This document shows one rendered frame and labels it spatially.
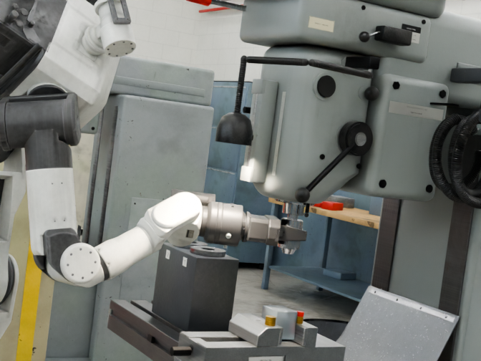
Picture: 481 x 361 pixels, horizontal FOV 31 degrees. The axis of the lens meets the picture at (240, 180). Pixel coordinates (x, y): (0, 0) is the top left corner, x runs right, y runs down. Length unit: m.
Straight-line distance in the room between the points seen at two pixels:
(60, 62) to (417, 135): 0.76
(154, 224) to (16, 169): 0.52
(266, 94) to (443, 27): 0.42
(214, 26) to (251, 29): 9.60
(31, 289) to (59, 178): 1.81
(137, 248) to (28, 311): 1.77
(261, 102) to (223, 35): 9.42
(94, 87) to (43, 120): 0.16
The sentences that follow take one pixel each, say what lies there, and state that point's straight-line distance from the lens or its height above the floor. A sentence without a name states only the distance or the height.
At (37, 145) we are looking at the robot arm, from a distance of 1.67.
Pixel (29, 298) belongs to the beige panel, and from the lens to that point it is 3.46.
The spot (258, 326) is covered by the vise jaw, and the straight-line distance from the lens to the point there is 1.79.
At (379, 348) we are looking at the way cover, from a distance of 2.07.
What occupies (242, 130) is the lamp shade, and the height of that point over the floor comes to 1.44.
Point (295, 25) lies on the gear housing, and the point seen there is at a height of 1.65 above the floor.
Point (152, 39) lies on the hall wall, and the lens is 11.50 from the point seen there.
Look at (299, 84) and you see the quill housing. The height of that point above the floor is 1.55.
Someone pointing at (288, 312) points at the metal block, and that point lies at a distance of 1.83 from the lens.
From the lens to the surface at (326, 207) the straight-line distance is 7.59.
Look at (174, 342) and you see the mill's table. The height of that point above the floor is 0.93.
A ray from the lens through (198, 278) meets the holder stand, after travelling 2.08.
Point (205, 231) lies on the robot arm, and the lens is 1.78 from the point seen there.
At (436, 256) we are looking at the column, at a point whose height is 1.22.
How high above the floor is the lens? 1.43
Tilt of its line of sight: 3 degrees down
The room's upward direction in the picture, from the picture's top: 7 degrees clockwise
